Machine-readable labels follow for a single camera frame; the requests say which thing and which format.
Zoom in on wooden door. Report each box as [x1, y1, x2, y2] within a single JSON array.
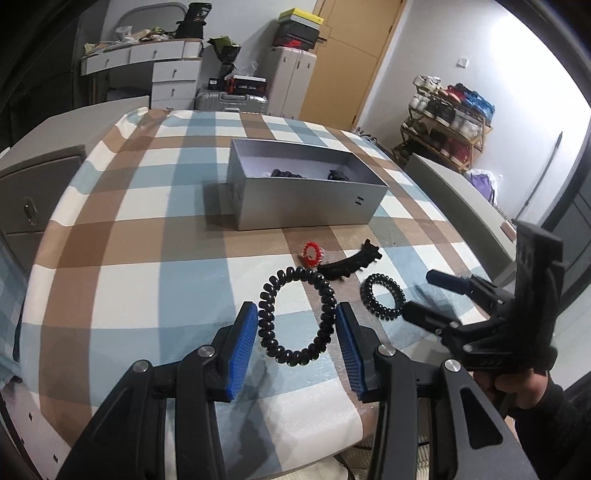
[[299, 0, 407, 130]]

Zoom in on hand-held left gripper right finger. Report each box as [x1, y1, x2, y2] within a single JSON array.
[[335, 301, 542, 480]]

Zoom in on black box with red print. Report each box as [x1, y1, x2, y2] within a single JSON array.
[[225, 75, 269, 95]]

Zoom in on black curved hair clip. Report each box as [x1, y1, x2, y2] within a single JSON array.
[[318, 239, 382, 281]]

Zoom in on checked tablecloth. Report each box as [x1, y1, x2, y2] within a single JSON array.
[[16, 108, 497, 476]]

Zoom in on long dark pole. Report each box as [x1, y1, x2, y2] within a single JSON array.
[[517, 131, 564, 220]]

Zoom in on black gift bag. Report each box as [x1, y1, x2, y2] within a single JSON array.
[[208, 36, 242, 65]]

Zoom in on grey cabinet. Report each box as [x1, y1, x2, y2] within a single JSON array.
[[0, 95, 151, 287], [406, 152, 520, 287]]

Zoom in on silver rectangular box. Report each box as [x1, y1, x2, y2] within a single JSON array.
[[226, 137, 389, 232]]

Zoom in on black shoe box stack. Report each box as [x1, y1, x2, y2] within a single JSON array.
[[272, 23, 319, 51]]

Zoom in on person's right forearm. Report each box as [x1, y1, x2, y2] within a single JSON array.
[[505, 378, 591, 480]]

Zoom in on small black coil hair tie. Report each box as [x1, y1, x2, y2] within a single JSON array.
[[360, 273, 406, 317]]

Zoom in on wooden shoe rack with shoes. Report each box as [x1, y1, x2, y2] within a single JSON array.
[[399, 75, 496, 160]]

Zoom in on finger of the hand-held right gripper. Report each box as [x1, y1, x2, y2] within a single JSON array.
[[401, 301, 504, 356], [425, 269, 515, 319]]

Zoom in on silver aluminium suitcase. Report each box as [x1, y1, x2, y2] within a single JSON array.
[[195, 90, 269, 115]]

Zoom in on yellow shoe box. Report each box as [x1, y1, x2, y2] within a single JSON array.
[[278, 8, 325, 27]]

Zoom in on person's right hand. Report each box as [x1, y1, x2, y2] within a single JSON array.
[[475, 369, 551, 411]]

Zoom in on large black coil hair tie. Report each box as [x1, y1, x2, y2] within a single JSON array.
[[257, 265, 337, 367]]

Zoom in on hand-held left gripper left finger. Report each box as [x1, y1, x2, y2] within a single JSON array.
[[55, 301, 259, 480]]

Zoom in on purple bag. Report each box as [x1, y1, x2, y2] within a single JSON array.
[[468, 168, 497, 206]]

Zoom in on white dresser desk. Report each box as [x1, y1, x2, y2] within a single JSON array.
[[81, 39, 204, 112]]

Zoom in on white upright suitcase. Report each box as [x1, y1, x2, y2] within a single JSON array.
[[265, 46, 318, 118]]

